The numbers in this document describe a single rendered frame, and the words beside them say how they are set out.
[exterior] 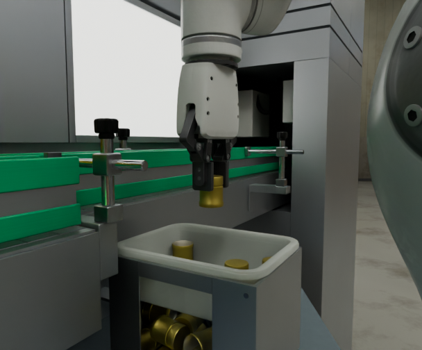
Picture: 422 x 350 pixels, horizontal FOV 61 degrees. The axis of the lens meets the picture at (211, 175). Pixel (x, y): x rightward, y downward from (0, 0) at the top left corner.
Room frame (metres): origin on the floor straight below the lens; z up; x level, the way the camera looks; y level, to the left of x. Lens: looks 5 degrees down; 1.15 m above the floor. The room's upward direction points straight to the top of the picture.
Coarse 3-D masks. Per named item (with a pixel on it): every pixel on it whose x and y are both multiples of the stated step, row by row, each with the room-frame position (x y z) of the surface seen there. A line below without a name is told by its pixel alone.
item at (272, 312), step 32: (128, 288) 0.46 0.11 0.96; (160, 288) 0.44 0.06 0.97; (192, 288) 0.41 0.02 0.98; (224, 288) 0.39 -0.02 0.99; (256, 288) 0.37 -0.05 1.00; (288, 288) 0.46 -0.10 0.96; (128, 320) 0.46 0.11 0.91; (160, 320) 0.44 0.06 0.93; (192, 320) 0.41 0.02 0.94; (224, 320) 0.39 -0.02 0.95; (256, 320) 0.37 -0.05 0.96; (288, 320) 0.47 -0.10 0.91
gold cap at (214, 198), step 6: (216, 180) 0.50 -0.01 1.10; (222, 180) 0.51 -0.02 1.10; (216, 186) 0.50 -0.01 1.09; (222, 186) 0.51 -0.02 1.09; (204, 192) 0.50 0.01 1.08; (210, 192) 0.50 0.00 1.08; (216, 192) 0.50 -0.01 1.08; (222, 192) 0.51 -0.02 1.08; (204, 198) 0.50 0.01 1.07; (210, 198) 0.50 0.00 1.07; (216, 198) 0.50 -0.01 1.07; (222, 198) 0.51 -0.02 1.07; (204, 204) 0.50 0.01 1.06; (210, 204) 0.50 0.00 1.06; (216, 204) 0.50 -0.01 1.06; (222, 204) 0.51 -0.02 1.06
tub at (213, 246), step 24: (144, 240) 0.53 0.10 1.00; (168, 240) 0.58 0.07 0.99; (192, 240) 0.60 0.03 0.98; (216, 240) 0.58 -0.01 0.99; (240, 240) 0.55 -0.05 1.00; (264, 240) 0.53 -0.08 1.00; (288, 240) 0.51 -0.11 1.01; (168, 264) 0.42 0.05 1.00; (192, 264) 0.41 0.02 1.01; (216, 264) 0.57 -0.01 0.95; (264, 264) 0.40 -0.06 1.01
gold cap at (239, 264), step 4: (228, 260) 0.49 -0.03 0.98; (232, 260) 0.49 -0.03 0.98; (236, 260) 0.49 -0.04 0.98; (240, 260) 0.49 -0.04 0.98; (244, 260) 0.49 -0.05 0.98; (224, 264) 0.49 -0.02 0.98; (228, 264) 0.48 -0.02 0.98; (232, 264) 0.48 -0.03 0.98; (236, 264) 0.48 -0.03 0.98; (240, 264) 0.48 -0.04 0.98; (244, 264) 0.48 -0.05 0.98; (236, 268) 0.47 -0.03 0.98; (240, 268) 0.47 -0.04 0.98; (244, 268) 0.47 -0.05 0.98
